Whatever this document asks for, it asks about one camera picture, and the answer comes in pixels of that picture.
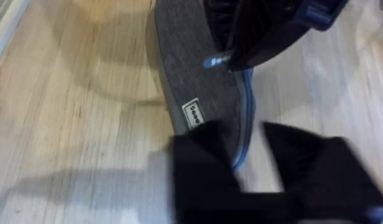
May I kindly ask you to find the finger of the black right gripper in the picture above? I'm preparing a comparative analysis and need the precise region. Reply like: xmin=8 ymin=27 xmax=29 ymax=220
xmin=167 ymin=119 xmax=246 ymax=224
xmin=262 ymin=121 xmax=383 ymax=224

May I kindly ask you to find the grey zip bag blue trim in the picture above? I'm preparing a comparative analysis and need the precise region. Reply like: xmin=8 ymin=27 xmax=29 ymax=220
xmin=153 ymin=0 xmax=257 ymax=171

